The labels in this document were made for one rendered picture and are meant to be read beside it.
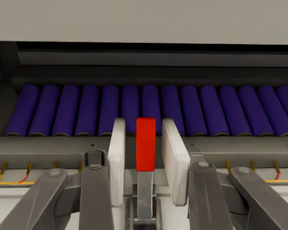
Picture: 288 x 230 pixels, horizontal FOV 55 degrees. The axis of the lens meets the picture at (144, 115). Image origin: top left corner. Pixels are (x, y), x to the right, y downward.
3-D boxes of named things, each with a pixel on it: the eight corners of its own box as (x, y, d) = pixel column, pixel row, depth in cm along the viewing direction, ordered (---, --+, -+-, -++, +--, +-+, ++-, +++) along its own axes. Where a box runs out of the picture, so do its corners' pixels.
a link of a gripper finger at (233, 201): (196, 187, 13) (259, 187, 13) (178, 144, 18) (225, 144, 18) (194, 215, 13) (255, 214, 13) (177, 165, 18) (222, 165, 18)
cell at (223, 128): (213, 97, 30) (228, 145, 26) (197, 97, 30) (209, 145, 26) (217, 85, 29) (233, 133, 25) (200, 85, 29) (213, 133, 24)
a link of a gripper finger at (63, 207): (105, 216, 13) (41, 217, 13) (113, 166, 18) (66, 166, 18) (104, 189, 13) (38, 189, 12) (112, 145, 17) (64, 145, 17)
